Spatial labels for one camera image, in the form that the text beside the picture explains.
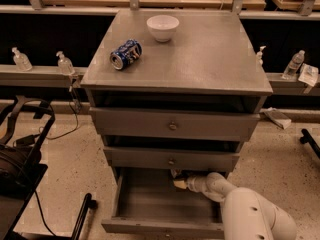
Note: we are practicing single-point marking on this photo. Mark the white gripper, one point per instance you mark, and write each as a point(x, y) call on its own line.
point(193, 183)

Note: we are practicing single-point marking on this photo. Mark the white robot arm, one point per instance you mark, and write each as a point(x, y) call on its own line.
point(246, 215)

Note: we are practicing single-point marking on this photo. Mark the grey middle drawer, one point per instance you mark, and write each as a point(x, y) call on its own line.
point(171, 159)

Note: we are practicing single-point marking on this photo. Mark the grey open bottom drawer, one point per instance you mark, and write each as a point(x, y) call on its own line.
point(147, 202)

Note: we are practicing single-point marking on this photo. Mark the grey wooden drawer cabinet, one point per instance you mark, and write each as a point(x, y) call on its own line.
point(208, 65)

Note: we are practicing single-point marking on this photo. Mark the grey top drawer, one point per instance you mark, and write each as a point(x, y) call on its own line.
point(193, 125)

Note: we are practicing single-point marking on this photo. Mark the black tube leg bottom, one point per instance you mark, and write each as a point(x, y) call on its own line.
point(88, 204)

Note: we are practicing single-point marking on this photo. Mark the blue pepsi can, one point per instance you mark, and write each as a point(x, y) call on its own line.
point(126, 54)

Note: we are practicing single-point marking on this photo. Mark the grey block on floor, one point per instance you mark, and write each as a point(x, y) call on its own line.
point(278, 118)

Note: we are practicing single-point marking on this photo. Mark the black caster leg right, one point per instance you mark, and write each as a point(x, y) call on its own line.
point(307, 138)

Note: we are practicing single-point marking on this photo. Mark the small pump bottle right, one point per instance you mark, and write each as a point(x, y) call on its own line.
point(259, 55)

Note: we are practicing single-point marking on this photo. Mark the white ceramic bowl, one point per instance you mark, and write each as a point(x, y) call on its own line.
point(162, 27)

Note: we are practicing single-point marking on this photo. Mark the clear plastic water bottle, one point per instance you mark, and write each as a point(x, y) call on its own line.
point(294, 64)

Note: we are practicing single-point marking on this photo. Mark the clear pump bottle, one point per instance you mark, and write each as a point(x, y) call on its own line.
point(64, 64)
point(21, 60)

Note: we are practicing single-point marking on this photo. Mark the white plastic packet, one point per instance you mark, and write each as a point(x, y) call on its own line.
point(308, 74)

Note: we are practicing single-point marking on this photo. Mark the clear pump bottle far left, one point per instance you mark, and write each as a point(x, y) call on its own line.
point(21, 60)

